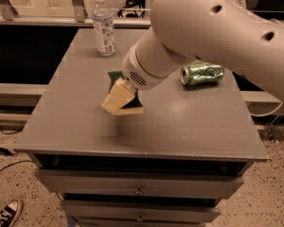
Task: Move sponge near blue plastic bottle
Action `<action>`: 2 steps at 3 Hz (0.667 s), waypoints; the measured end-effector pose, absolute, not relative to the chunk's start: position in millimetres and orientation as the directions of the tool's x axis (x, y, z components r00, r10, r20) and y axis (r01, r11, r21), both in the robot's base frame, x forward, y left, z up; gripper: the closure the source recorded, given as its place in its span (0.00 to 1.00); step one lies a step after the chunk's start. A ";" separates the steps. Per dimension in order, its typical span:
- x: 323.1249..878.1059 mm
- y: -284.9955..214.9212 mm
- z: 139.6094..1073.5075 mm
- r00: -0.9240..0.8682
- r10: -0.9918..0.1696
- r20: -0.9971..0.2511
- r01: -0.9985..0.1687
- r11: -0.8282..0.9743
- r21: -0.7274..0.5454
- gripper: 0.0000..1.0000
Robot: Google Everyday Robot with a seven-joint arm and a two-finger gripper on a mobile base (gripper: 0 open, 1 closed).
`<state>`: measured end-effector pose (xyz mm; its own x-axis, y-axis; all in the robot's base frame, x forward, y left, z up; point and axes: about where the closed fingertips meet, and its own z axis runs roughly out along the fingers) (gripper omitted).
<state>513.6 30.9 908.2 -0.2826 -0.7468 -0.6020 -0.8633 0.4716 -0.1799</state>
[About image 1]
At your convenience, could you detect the clear plastic water bottle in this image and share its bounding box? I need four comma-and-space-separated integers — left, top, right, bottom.
92, 0, 116, 57

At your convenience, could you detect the top drawer knob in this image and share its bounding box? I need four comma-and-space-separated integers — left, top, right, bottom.
134, 188, 144, 196

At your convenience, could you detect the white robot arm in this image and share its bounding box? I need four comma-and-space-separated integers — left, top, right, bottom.
102, 0, 284, 114

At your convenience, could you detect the drawer knob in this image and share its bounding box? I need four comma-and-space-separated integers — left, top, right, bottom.
134, 188, 144, 196
136, 215, 145, 222

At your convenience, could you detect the metal railing frame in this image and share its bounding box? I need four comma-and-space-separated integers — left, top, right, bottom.
0, 0, 153, 28

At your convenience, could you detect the crushed green soda can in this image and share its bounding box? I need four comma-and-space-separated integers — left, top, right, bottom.
180, 62, 224, 86

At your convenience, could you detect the black and white sneaker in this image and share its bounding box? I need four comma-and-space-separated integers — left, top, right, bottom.
0, 200, 23, 227

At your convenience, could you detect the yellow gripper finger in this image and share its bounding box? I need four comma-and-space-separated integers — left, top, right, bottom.
101, 78, 136, 114

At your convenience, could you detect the grey drawer cabinet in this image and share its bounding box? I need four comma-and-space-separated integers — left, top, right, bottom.
15, 28, 268, 227

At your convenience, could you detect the black floor cable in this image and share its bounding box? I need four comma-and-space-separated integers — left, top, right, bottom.
0, 112, 34, 179

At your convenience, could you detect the green and yellow sponge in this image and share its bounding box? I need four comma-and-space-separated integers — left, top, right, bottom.
107, 71, 144, 115

